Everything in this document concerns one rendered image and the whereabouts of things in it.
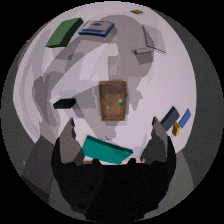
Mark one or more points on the small yellow block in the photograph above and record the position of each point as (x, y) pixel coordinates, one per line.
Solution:
(176, 129)

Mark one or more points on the blue flat square pad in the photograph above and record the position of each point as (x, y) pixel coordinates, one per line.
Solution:
(185, 118)

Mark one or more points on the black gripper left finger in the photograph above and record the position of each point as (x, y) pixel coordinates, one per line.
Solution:
(66, 155)

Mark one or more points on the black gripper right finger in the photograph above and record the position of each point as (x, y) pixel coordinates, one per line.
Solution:
(160, 153)

